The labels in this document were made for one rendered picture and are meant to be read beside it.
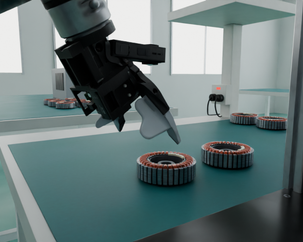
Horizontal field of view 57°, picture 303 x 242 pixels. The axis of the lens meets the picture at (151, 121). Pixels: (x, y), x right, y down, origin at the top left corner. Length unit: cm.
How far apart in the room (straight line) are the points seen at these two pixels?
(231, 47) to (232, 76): 13
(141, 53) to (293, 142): 26
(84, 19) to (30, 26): 427
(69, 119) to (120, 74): 106
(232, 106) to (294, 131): 89
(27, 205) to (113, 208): 13
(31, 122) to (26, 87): 318
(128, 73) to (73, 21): 10
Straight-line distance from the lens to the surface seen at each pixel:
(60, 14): 38
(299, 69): 46
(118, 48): 41
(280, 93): 384
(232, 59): 133
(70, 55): 38
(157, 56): 47
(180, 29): 579
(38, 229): 41
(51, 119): 141
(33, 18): 467
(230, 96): 131
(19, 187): 55
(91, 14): 38
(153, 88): 41
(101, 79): 40
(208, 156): 61
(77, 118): 145
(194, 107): 602
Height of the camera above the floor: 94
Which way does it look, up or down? 9 degrees down
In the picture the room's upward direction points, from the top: straight up
